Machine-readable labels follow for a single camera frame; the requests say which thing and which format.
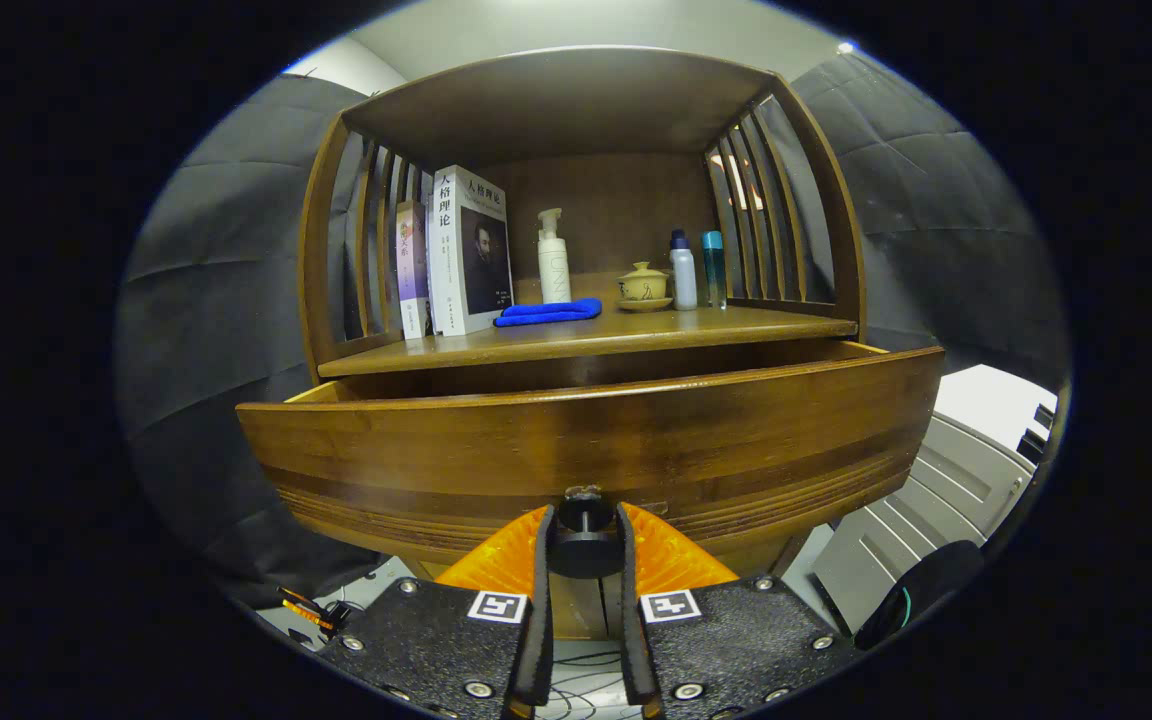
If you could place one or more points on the white panelled cabinet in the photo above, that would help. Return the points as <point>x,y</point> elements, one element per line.
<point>936,490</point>

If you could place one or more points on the yellow lidded teacup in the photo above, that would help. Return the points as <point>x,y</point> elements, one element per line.
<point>643,285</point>

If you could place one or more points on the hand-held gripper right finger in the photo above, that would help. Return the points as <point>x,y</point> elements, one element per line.
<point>631,620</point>

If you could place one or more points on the white pump bottle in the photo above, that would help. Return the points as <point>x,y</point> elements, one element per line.
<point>553,270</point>

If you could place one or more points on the thin purple book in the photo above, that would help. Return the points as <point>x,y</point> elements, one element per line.
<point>411,270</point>

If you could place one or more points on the white bottle blue cap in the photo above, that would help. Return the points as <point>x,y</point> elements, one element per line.
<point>683,275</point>

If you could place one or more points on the black backdrop cloth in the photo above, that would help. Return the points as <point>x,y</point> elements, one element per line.
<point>216,300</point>

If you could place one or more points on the orange black tool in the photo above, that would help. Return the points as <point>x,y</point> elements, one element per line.
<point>306,612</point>

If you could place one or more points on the brown wooden countertop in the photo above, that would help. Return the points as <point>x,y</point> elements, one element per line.
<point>636,335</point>

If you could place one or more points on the thick white book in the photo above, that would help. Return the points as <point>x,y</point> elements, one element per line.
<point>446,260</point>

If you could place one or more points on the blue folded cloth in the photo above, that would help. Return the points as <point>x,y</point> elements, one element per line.
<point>546,312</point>

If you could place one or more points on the brown wooden drawer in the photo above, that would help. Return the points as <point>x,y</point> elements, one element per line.
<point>586,450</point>

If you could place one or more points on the brown wooden cabinet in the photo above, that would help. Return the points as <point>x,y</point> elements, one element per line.
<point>616,200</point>

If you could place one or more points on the teal slim bottle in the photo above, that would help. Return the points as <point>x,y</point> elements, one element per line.
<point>713,270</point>

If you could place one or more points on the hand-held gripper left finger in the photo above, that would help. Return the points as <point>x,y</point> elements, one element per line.
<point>542,620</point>

